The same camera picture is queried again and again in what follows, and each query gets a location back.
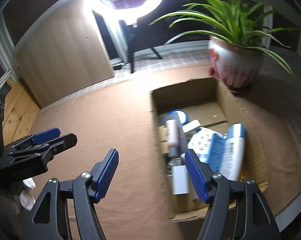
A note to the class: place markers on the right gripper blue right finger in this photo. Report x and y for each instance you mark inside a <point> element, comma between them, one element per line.
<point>200,174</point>

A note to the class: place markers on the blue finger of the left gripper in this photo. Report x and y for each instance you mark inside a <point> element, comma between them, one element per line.
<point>60,144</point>
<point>43,137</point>

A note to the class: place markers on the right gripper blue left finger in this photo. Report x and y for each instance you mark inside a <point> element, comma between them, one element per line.
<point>104,175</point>

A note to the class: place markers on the white power adapter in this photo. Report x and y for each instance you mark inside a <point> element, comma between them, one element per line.
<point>180,180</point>

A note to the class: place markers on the white sunscreen bottle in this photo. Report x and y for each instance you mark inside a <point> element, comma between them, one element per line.
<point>233,154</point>

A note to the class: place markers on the patterned tissue pack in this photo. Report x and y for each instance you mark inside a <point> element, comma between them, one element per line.
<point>200,143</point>

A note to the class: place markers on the blue patterned card box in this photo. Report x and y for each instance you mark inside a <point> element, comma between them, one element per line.
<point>216,152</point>

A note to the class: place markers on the white cylinder cap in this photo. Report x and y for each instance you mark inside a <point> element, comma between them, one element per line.
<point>191,126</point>

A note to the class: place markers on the small pink bottle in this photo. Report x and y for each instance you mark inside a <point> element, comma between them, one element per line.
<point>172,133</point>

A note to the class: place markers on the blue round tape measure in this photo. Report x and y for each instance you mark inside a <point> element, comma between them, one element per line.
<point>182,115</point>

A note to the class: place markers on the pine wood headboard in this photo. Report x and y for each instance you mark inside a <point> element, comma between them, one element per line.
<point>20,112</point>

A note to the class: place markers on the white fluffy cloth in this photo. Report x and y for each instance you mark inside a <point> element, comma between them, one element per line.
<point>27,199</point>

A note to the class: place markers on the large plywood board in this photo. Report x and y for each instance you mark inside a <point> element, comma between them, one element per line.
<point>64,54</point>

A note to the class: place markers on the cardboard box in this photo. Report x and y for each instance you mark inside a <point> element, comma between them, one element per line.
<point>211,103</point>

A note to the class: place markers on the white red flower pot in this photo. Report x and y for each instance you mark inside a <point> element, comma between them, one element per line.
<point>236,66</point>

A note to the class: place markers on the spider plant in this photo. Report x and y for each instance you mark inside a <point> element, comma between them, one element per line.
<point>232,22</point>

